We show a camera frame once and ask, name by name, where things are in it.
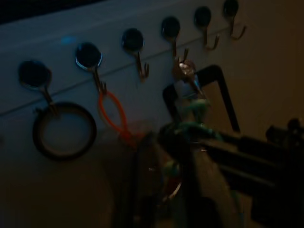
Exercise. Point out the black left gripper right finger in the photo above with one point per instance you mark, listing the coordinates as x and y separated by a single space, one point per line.
249 161

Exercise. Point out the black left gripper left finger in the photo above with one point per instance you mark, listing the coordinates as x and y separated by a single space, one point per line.
145 180

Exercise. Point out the black rectangular loop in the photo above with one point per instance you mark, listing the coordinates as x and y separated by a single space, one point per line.
224 95

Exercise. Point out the round-base metal hook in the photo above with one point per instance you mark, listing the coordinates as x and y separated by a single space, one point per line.
88 55
133 39
230 7
202 15
170 26
33 73

